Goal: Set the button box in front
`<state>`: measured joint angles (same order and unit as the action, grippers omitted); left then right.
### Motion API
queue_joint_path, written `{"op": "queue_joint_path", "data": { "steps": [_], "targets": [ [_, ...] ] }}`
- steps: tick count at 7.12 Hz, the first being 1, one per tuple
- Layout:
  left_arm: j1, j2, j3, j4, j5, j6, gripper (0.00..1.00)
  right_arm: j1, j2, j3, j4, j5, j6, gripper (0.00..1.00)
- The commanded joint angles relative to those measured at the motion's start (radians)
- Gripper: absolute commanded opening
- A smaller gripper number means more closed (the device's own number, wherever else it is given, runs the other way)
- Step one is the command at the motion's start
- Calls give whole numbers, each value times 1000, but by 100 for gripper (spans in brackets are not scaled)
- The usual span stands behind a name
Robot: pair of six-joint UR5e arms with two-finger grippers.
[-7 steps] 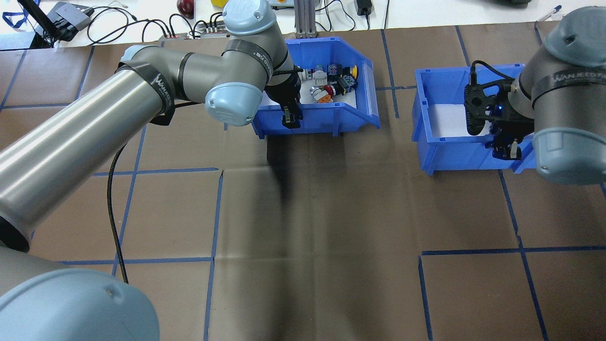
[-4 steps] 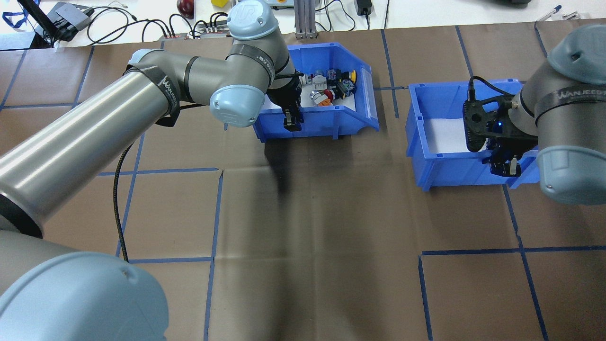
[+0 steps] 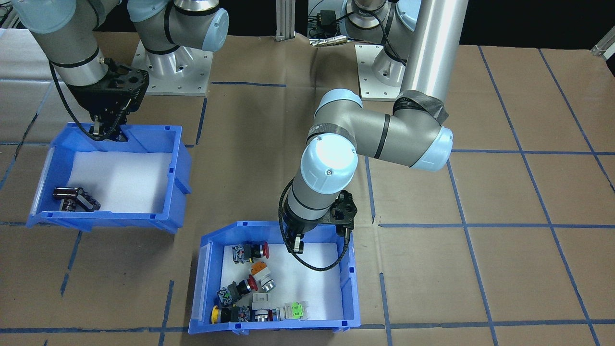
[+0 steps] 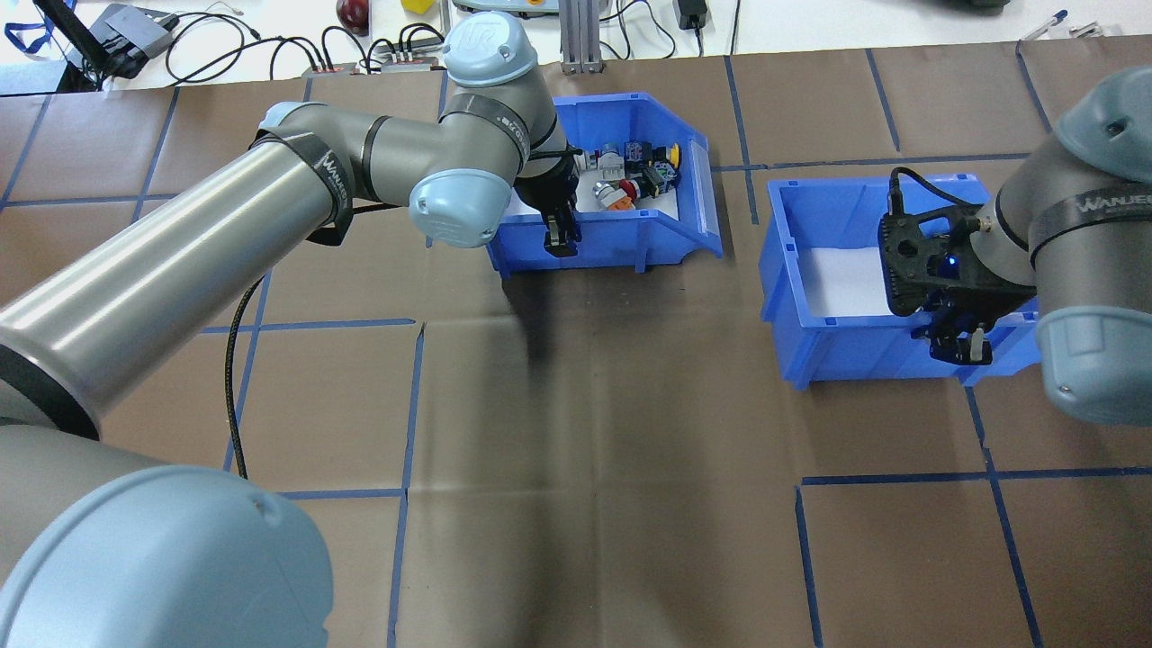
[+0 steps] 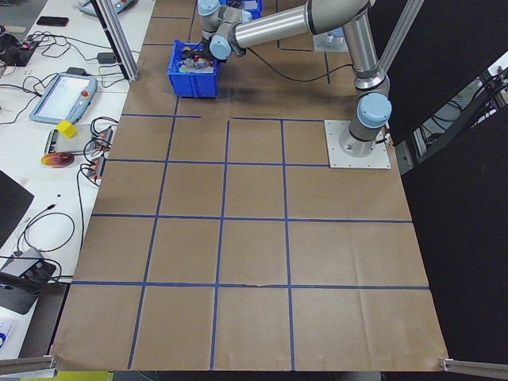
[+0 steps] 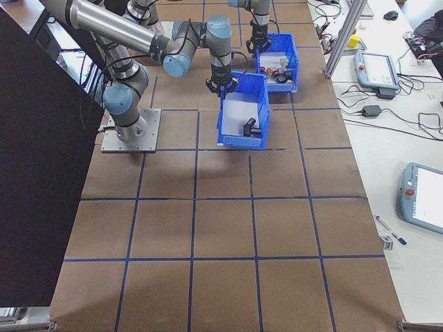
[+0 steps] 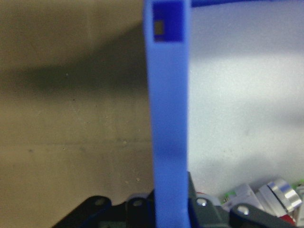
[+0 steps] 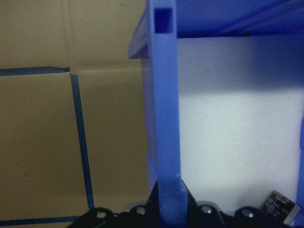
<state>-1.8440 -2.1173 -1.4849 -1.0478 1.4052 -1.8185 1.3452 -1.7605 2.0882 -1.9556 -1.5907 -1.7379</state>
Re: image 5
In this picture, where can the blue plastic storage bin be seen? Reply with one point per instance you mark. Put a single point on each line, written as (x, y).
(256, 10)
(194, 85)

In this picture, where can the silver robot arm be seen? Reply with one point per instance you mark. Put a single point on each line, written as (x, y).
(278, 25)

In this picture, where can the red mushroom push button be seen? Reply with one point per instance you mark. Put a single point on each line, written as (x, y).
(197, 61)

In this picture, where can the yellow mushroom push button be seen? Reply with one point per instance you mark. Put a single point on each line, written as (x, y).
(185, 50)

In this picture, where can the white foam liner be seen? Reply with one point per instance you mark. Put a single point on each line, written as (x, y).
(208, 70)

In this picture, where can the black power adapter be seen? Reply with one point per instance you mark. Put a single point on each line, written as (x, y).
(77, 71)
(106, 58)

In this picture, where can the grey orange USB hub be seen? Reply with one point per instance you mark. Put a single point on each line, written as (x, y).
(104, 137)
(97, 167)

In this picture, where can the black smartphone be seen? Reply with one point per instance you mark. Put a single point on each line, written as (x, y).
(52, 20)

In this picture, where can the yellow cube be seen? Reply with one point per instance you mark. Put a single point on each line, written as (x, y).
(66, 129)

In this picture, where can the silver flat device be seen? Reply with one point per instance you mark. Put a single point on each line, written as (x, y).
(51, 143)

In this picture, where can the red toy fruit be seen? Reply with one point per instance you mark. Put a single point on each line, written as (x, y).
(57, 160)

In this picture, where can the black red electronics board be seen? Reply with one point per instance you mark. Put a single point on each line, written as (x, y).
(18, 51)

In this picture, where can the black laptop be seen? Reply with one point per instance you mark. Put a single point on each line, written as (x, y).
(10, 206)

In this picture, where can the grey docking station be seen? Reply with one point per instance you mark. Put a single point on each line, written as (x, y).
(24, 264)

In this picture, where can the black fabric cover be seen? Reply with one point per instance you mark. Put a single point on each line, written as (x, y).
(456, 238)

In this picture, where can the green white switch block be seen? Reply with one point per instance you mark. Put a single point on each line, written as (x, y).
(183, 70)

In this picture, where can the aluminium profile post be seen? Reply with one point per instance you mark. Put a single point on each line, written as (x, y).
(125, 51)

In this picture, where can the black post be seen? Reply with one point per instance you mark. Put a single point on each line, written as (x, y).
(109, 35)

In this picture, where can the aluminium frame bar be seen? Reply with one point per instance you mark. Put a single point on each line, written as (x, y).
(476, 363)
(401, 33)
(28, 363)

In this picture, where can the white square base plate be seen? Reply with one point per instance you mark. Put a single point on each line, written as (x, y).
(377, 158)

